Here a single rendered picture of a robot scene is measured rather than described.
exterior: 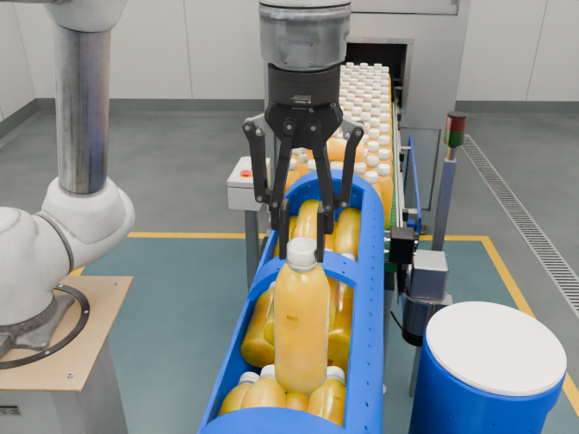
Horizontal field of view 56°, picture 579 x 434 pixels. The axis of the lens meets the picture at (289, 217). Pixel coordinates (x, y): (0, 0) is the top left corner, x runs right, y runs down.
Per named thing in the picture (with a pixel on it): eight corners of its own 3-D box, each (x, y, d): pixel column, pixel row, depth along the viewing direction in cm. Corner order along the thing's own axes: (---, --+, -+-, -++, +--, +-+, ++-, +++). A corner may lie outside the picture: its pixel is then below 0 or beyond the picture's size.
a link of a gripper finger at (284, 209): (285, 210, 63) (279, 209, 63) (284, 260, 66) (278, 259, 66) (289, 198, 65) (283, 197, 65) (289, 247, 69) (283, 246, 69)
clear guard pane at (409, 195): (403, 331, 202) (419, 219, 179) (399, 227, 270) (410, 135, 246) (405, 332, 202) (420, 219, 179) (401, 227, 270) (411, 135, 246)
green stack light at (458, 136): (444, 145, 177) (445, 131, 174) (442, 139, 182) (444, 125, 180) (463, 146, 176) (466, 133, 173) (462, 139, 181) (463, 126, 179)
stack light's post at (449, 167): (409, 397, 234) (445, 161, 181) (408, 390, 237) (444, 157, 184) (419, 398, 233) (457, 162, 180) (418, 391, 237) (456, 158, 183)
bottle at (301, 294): (285, 352, 81) (284, 236, 71) (333, 364, 79) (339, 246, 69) (266, 387, 75) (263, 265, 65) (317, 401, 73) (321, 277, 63)
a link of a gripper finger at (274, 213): (280, 194, 63) (255, 191, 63) (280, 231, 65) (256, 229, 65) (283, 188, 64) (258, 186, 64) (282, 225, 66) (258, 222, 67)
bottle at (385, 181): (380, 218, 188) (385, 164, 178) (394, 227, 182) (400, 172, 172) (363, 223, 185) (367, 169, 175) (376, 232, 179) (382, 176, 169)
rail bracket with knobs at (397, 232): (381, 266, 162) (384, 237, 157) (381, 253, 168) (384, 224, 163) (414, 269, 161) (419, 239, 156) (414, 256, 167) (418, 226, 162)
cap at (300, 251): (292, 246, 69) (292, 234, 69) (321, 251, 68) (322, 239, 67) (282, 262, 66) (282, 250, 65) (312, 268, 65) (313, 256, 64)
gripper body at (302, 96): (256, 69, 53) (258, 157, 57) (343, 71, 52) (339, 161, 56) (270, 52, 59) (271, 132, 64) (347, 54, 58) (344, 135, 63)
